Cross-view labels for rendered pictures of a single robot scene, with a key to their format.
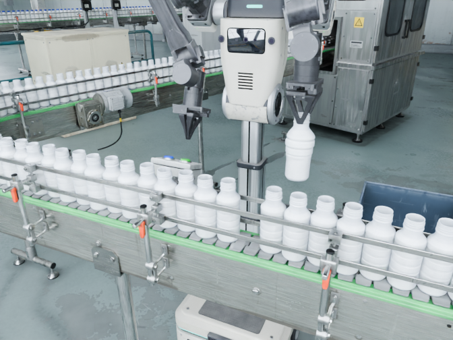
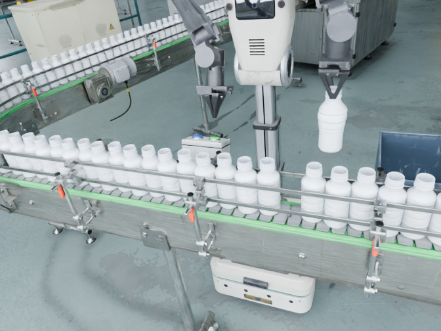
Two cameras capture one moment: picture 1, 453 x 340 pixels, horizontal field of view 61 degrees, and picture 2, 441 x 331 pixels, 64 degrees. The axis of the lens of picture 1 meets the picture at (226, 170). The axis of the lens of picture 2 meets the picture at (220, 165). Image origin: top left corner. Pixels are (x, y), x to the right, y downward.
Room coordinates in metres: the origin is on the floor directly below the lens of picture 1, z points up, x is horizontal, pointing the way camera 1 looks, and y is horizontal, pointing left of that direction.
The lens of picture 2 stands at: (0.09, 0.11, 1.67)
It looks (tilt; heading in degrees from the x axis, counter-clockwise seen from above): 34 degrees down; 1
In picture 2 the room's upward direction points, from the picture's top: 8 degrees counter-clockwise
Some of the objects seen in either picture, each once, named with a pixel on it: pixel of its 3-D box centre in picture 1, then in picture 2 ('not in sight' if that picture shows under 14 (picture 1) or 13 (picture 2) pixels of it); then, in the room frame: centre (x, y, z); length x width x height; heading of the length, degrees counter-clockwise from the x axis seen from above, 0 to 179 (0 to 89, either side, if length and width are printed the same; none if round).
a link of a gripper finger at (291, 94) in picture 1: (303, 103); (335, 78); (0.88, -0.18, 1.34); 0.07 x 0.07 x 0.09; 64
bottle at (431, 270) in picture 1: (439, 256); not in sight; (0.64, -0.43, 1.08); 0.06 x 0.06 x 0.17
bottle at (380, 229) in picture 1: (377, 243); (418, 206); (0.69, -0.33, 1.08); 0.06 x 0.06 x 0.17
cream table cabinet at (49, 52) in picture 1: (84, 79); (77, 45); (5.03, 1.83, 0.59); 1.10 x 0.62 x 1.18; 137
